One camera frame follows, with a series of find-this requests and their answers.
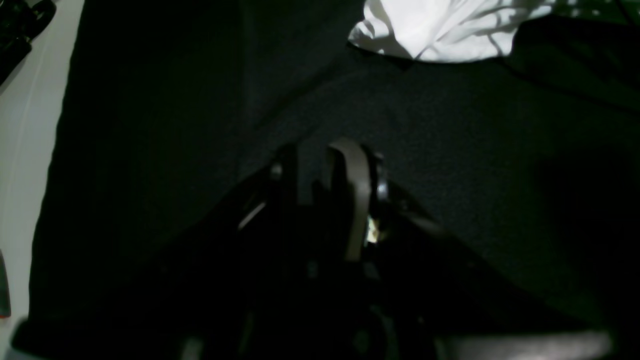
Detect black table cloth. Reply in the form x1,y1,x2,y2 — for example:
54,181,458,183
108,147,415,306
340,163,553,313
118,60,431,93
13,0,639,360

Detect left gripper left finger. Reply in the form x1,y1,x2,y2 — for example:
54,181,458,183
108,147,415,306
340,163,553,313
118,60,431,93
190,143,300,281

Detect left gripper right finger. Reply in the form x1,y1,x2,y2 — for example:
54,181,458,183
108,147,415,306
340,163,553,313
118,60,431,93
327,137,390,263

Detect white printed t-shirt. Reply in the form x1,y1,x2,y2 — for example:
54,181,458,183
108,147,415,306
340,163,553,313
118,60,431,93
349,0,556,64

